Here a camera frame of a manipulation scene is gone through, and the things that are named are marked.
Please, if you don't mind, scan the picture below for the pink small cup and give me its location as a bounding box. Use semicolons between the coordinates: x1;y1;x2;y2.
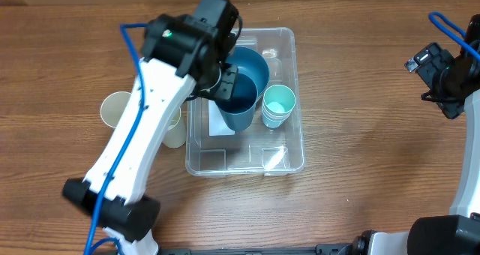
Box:
262;106;291;125

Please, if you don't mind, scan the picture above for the mint green small cup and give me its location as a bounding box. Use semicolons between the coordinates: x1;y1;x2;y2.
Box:
262;84;296;116

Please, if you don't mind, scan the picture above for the light blue small cup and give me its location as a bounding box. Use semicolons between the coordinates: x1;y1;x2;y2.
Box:
262;115;288;129

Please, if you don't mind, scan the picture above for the white label in bin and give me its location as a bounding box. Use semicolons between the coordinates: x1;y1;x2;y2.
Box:
208;100;235;137

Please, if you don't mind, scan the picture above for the left blue cable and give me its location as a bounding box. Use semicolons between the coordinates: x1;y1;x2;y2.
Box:
82;22;149;255

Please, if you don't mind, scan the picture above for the cream tall cup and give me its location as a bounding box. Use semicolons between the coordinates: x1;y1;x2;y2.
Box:
162;107;187;149
100;91;131;128

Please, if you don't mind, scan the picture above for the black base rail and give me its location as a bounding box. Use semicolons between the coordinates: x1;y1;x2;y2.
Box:
157;244;352;255

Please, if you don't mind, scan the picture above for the clear plastic storage bin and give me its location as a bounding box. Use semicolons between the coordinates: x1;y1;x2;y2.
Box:
186;27;305;177

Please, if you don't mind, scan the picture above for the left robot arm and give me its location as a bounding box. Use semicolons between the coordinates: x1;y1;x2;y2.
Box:
62;13;242;254

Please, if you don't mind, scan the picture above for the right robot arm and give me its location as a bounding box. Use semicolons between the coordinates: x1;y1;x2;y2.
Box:
339;11;479;255

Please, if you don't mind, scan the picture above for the right blue cable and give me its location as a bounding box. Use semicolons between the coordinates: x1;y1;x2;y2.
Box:
428;10;480;62

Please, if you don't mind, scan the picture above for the blue cable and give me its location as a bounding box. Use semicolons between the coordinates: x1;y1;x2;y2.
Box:
82;22;149;255
428;10;480;62

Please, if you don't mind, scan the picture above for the dark blue tall cup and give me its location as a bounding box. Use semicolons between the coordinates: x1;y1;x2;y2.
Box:
215;73;257;131

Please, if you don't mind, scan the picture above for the dark blue bowl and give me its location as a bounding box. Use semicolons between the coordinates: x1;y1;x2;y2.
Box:
226;46;270;100

